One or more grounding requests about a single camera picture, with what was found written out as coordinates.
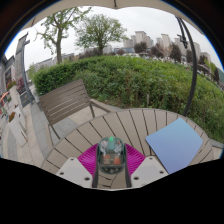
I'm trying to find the distant high-rise buildings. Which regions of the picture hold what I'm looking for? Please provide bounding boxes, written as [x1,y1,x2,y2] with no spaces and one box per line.
[122,30,213,65]

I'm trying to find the dark grey sign pillar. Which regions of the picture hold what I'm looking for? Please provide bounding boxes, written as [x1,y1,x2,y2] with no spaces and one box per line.
[13,33,35,105]

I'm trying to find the beige parasol canopy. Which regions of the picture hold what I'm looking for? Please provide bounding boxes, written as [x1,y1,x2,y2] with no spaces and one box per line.
[23,0,205,35]

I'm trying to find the transparent green computer mouse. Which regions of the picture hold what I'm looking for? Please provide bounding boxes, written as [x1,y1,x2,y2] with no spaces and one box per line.
[96,135,128,175]

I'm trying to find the white flower planter box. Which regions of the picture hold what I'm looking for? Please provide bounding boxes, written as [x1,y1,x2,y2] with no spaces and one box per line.
[7,111,28,148]

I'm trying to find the tall thin-trunked tree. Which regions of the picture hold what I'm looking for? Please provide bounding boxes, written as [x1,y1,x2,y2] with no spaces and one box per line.
[35,6,93,65]

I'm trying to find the green hedge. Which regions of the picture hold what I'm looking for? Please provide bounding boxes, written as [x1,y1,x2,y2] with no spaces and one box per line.
[32,54,224,144]

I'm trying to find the blue square mouse pad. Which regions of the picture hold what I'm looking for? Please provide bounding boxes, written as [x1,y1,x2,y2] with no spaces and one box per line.
[145,117,204,175]

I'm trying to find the dark curved parasol pole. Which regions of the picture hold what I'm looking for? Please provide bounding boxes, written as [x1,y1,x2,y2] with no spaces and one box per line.
[175,16,199,118]

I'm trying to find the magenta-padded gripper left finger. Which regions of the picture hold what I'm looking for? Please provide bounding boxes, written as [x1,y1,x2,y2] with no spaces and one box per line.
[54,143,101,190]

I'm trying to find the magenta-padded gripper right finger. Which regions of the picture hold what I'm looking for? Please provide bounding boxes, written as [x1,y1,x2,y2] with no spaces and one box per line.
[123,143,170,190]

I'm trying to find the brown slatted garden chair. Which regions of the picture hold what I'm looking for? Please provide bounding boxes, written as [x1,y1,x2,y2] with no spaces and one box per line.
[37,78,113,142]

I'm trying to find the round bushy green tree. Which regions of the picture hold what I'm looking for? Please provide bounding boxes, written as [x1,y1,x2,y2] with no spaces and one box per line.
[74,13,128,56]

